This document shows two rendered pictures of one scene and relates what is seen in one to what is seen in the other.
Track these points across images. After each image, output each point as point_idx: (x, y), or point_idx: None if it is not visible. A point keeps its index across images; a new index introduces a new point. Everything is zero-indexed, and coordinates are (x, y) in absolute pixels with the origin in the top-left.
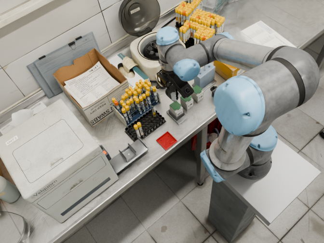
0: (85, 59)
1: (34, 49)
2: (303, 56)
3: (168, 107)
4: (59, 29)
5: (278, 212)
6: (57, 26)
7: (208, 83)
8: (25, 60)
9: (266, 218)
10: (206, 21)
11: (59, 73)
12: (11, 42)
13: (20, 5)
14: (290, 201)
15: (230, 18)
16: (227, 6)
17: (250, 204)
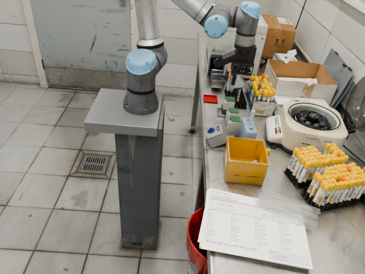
0: (330, 83)
1: (341, 43)
2: None
3: (240, 114)
4: (355, 48)
5: (99, 93)
6: (357, 44)
7: None
8: (335, 43)
9: (105, 88)
10: (332, 168)
11: (321, 68)
12: (343, 22)
13: (362, 1)
14: (95, 99)
15: (350, 247)
16: None
17: (120, 89)
